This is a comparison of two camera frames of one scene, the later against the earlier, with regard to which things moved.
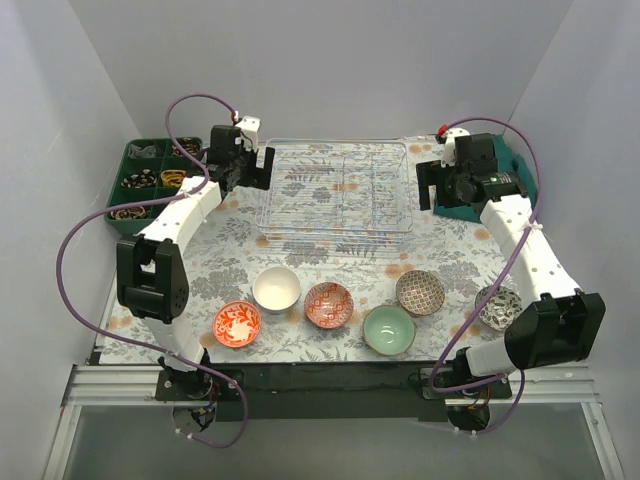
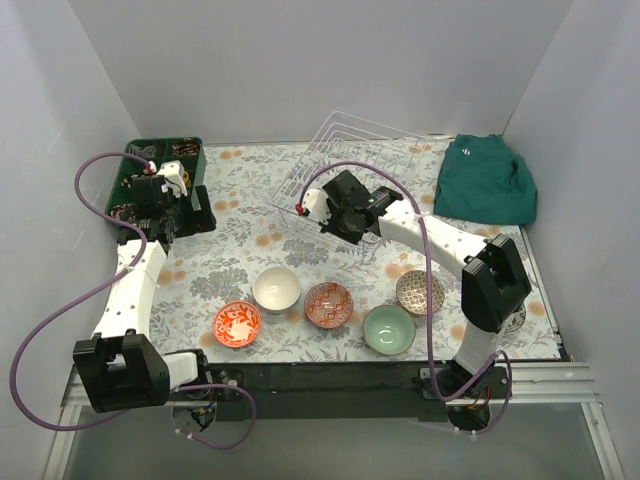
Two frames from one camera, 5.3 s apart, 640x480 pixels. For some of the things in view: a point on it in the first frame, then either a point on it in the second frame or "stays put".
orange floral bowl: [237, 324] stays put
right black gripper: [437, 177] to [341, 187]
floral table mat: [335, 264] stays put
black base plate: [332, 391] stays put
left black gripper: [252, 170] to [201, 211]
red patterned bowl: [328, 305] stays put
